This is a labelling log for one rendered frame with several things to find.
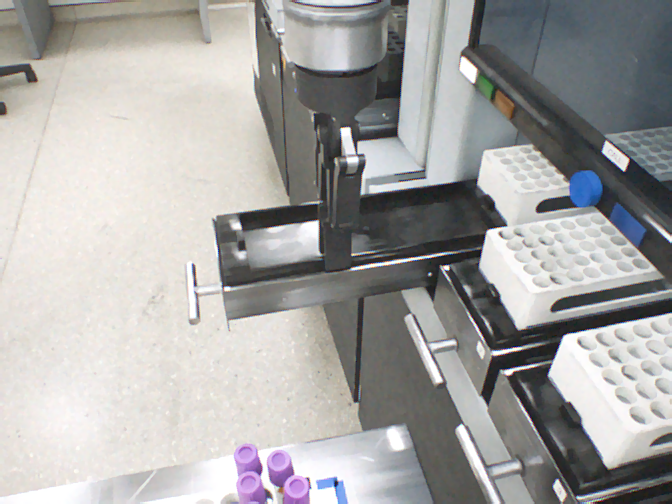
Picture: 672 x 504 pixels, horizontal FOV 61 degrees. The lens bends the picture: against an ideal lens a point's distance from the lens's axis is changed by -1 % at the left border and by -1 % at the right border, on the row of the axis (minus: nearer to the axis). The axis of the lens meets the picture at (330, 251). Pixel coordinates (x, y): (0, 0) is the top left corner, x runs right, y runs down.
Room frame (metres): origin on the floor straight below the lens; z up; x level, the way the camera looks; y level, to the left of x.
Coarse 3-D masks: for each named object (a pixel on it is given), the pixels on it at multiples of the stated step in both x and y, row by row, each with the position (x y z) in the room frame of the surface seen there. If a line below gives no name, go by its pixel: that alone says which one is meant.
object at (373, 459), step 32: (288, 448) 0.25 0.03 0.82; (320, 448) 0.25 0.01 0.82; (352, 448) 0.25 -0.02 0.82; (384, 448) 0.25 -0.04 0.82; (416, 448) 0.25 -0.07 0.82; (96, 480) 0.22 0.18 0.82; (128, 480) 0.22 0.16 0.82; (160, 480) 0.22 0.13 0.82; (192, 480) 0.22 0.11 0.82; (224, 480) 0.22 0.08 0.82; (320, 480) 0.22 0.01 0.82; (352, 480) 0.22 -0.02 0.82; (384, 480) 0.22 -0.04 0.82; (416, 480) 0.22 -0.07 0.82
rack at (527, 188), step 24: (528, 144) 0.66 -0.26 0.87; (480, 168) 0.63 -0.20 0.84; (504, 168) 0.60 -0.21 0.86; (528, 168) 0.61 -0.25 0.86; (552, 168) 0.60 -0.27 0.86; (504, 192) 0.57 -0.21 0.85; (528, 192) 0.55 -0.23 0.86; (552, 192) 0.55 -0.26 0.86; (504, 216) 0.56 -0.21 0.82; (528, 216) 0.55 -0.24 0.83; (552, 216) 0.56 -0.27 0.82
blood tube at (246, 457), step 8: (240, 448) 0.18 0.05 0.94; (248, 448) 0.18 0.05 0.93; (256, 448) 0.18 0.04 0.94; (240, 456) 0.18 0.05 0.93; (248, 456) 0.18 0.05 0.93; (256, 456) 0.17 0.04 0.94; (240, 464) 0.17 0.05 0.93; (248, 464) 0.17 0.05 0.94; (256, 464) 0.17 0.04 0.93; (240, 472) 0.17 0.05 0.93; (256, 472) 0.17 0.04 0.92; (264, 488) 0.18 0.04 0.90
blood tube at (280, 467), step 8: (272, 456) 0.17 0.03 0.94; (280, 456) 0.18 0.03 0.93; (288, 456) 0.17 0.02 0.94; (272, 464) 0.17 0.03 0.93; (280, 464) 0.17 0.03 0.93; (288, 464) 0.17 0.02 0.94; (272, 472) 0.17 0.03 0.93; (280, 472) 0.17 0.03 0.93; (288, 472) 0.17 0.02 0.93; (272, 480) 0.17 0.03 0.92; (280, 480) 0.17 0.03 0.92; (280, 488) 0.17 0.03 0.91; (280, 496) 0.17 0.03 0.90
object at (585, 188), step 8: (576, 176) 0.39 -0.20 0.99; (584, 176) 0.39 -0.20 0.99; (592, 176) 0.38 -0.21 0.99; (576, 184) 0.39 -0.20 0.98; (584, 184) 0.38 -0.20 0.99; (592, 184) 0.38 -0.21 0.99; (600, 184) 0.38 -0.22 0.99; (576, 192) 0.39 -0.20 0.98; (584, 192) 0.38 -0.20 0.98; (592, 192) 0.37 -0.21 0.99; (600, 192) 0.37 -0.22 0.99; (576, 200) 0.38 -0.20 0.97; (584, 200) 0.38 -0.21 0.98; (592, 200) 0.37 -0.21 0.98
